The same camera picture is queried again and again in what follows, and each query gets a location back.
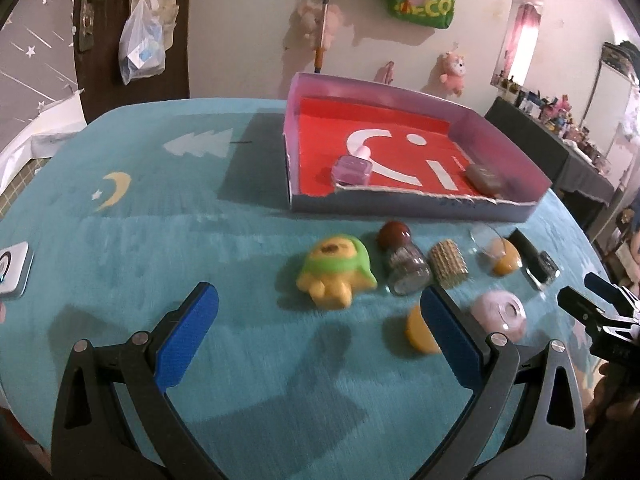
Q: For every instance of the grey brown stone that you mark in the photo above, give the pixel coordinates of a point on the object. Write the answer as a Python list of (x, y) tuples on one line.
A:
[(482, 177)]

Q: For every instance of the dark brown door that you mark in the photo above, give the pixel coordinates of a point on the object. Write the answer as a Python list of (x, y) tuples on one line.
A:
[(100, 90)]

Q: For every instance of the glass bottle with brown cap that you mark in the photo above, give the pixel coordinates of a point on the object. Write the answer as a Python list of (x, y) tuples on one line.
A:
[(405, 267)]

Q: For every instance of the yellow and green toy figure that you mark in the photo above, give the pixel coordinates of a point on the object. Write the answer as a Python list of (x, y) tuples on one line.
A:
[(335, 270)]

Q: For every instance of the person's right hand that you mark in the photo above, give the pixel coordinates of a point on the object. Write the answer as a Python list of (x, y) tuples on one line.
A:
[(617, 395)]

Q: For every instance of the bundle of clear plastic bags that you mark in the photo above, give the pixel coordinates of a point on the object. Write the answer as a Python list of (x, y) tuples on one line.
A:
[(160, 15)]

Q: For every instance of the pale pink plush toy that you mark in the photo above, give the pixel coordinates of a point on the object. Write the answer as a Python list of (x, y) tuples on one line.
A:
[(307, 22)]

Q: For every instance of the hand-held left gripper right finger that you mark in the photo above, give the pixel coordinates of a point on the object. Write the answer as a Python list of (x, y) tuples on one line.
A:
[(450, 335)]

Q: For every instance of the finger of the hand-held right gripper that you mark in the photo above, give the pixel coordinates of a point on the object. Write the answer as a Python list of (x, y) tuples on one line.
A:
[(600, 282), (580, 305)]

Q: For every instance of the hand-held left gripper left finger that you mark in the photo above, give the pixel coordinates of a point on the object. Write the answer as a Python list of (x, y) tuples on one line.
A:
[(187, 340)]

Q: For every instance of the purple nail polish bottle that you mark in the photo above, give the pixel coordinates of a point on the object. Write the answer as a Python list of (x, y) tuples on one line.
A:
[(352, 170)]

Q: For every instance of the black rectangular device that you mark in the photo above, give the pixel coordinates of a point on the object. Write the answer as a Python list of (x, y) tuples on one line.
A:
[(542, 267)]

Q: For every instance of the white sheet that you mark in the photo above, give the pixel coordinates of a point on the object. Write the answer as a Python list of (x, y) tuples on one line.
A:
[(45, 125)]

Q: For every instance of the table with black cloth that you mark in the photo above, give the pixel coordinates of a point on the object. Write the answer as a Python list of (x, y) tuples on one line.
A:
[(540, 150)]

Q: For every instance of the wall mirror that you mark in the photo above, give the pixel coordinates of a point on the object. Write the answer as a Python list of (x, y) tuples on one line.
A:
[(522, 35)]

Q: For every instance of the orange round fruit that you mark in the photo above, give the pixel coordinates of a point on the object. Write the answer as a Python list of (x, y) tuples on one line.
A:
[(420, 332)]

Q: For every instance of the clear plastic bag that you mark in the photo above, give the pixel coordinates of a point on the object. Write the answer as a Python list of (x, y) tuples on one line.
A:
[(140, 55)]

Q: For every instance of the orange and white mop stick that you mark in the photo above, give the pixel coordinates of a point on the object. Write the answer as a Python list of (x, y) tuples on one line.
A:
[(324, 25)]

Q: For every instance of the red cardboard box tray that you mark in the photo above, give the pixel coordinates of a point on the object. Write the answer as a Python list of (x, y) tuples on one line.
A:
[(325, 130)]

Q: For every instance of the row of cosmetic bottles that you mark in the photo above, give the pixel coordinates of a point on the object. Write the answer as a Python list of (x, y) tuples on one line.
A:
[(555, 115)]

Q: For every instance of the white square device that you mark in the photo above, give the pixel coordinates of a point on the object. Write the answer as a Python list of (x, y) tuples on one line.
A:
[(12, 270)]

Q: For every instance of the pink sticks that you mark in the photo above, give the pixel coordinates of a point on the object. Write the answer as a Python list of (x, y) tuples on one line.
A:
[(389, 72)]

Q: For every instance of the white cabinet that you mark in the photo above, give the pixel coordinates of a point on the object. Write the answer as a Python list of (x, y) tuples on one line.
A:
[(612, 105)]

